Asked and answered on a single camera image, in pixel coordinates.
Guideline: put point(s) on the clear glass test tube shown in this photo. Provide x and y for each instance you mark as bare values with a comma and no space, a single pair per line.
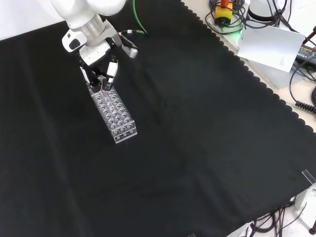
105,95

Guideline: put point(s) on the black power adapter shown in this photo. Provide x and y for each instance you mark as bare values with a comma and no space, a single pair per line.
307,51

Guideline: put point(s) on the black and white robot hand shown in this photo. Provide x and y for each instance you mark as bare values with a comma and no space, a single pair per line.
95,53

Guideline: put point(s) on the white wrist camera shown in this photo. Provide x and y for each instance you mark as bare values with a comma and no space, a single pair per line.
72,41

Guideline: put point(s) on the black bench cloth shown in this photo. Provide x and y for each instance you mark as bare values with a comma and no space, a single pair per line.
172,135

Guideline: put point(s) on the yellow stop button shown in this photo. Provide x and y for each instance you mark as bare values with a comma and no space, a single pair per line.
223,14

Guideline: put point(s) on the clear plastic test tube rack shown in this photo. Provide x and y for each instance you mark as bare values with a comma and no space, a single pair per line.
118,121

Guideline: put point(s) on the clear plastic clip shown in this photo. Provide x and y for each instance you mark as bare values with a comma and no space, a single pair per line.
308,176

